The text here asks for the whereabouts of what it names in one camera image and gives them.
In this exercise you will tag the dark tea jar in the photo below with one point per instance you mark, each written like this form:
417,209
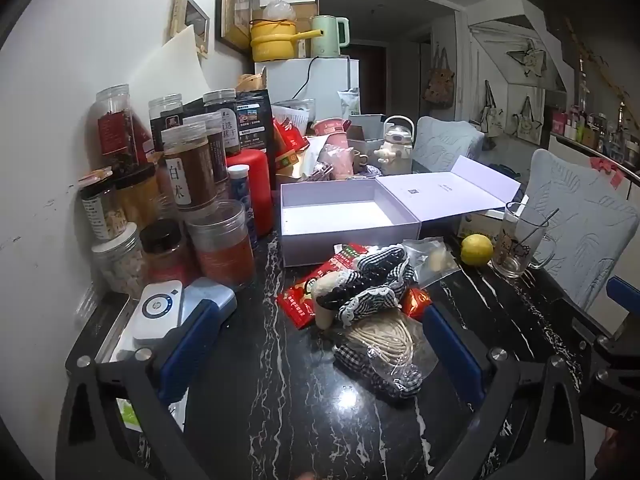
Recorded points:
222,120

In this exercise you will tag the white device with round button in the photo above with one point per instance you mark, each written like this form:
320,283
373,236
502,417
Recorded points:
155,310

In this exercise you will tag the pink paper cup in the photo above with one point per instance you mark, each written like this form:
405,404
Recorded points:
330,127

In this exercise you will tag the jar of white nuts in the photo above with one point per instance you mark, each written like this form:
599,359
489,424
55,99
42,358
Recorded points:
122,270

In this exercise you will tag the white printed paper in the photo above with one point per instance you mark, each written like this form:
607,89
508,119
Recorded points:
295,117

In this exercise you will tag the yellow lemon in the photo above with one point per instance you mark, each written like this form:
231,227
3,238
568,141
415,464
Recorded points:
476,250

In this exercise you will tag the red goji packet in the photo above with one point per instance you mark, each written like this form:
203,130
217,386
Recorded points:
290,137

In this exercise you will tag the clear jar with red label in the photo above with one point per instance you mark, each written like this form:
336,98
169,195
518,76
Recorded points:
117,125

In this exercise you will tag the metal tray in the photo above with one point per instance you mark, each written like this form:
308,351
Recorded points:
112,325

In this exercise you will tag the white open carton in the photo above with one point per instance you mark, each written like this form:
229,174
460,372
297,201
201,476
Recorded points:
367,145

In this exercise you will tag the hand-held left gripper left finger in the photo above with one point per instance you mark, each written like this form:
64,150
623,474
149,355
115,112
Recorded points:
187,345

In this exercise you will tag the clear plastic bag in pot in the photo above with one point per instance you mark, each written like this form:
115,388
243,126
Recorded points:
277,10

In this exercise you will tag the white tote bag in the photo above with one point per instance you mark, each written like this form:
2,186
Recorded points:
527,125
492,115

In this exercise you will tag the clear jar with dark label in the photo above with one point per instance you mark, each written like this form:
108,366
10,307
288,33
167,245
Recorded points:
167,120

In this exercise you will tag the large red snack packet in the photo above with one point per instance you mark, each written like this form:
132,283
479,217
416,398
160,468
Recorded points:
295,302

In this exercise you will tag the green electric kettle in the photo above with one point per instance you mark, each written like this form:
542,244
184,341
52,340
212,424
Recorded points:
325,35

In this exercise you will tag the white medicine carton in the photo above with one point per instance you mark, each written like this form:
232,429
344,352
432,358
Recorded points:
482,220

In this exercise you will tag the light blue box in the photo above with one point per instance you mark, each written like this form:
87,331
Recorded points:
212,295

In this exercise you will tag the jar with yellow contents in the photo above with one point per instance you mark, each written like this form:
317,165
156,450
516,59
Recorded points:
137,200

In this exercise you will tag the white foam board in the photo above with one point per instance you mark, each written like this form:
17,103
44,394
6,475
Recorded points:
170,70

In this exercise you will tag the glass mug with cartoon print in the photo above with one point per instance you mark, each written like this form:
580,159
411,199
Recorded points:
515,250

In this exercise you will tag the blue tube with white cap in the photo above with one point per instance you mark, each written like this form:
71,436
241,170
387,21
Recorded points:
241,195

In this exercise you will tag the dark powder jar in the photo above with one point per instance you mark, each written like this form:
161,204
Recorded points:
217,152

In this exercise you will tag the yellow pot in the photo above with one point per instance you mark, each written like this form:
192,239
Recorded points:
272,45

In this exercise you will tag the star shaped bag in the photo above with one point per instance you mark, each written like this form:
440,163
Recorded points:
527,60

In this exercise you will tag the beige plush hair clip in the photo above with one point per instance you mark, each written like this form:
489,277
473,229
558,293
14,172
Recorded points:
325,287

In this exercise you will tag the framed picture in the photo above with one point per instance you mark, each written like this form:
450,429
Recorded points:
235,0

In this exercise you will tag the large clear jar red contents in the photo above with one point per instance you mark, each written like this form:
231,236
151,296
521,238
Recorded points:
222,260

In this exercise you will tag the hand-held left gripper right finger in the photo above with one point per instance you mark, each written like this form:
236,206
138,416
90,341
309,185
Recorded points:
452,350

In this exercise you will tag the clear plastic bag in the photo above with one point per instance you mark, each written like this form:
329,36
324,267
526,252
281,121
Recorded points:
277,10
435,260

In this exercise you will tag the white fridge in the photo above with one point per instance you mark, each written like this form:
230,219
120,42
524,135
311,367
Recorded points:
330,80

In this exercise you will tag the small red candy packet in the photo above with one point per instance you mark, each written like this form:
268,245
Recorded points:
417,300

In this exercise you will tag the cardboard box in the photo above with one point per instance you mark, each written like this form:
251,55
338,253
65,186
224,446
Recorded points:
305,10

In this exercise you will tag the green white pouch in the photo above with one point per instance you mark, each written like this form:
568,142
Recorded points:
350,102

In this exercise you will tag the red canister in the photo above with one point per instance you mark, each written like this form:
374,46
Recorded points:
260,185

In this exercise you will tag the white bear water bottle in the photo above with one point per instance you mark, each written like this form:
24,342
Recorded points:
395,150

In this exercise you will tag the jar with black label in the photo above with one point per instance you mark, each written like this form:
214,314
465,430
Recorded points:
97,210

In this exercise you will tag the brown tote bag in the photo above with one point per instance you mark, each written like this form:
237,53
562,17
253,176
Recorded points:
440,85

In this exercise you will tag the red ribbon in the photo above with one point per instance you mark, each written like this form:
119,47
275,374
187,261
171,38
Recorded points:
607,167

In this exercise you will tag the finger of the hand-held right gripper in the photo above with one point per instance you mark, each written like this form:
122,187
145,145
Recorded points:
622,292
590,322

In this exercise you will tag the chair with grey quilted cover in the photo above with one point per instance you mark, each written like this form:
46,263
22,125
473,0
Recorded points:
575,200
445,140

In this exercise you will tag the row of cosmetic bottles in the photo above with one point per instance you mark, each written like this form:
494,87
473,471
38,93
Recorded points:
595,130

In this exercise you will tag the lavender gift box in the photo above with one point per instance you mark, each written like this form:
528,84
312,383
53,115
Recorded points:
345,215

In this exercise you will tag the black white checkered fabric toy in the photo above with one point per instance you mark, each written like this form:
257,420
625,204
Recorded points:
380,265

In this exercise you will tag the wall intercom panel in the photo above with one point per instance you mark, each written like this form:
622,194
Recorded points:
192,15

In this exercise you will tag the black white checkered scrunchie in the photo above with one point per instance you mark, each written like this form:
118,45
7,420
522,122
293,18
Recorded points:
400,387

